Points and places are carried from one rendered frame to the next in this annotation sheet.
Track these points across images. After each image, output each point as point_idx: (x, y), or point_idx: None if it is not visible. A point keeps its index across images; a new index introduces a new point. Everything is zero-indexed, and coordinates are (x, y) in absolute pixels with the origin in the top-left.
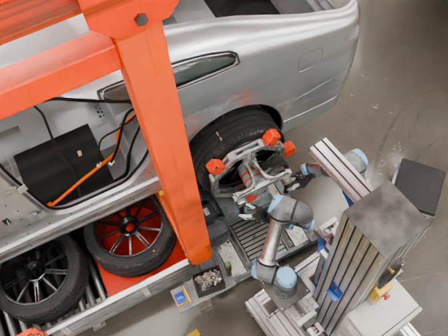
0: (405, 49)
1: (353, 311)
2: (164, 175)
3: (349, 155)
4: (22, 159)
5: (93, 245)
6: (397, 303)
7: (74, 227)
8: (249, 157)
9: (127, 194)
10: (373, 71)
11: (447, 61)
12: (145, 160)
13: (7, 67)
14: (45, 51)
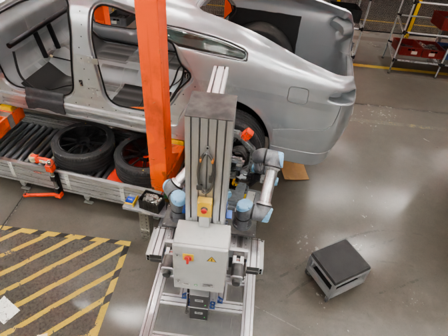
0: (418, 201)
1: (184, 221)
2: (141, 55)
3: (273, 151)
4: (127, 87)
5: (119, 148)
6: (215, 237)
7: (114, 123)
8: None
9: None
10: (382, 198)
11: (446, 227)
12: (170, 103)
13: None
14: None
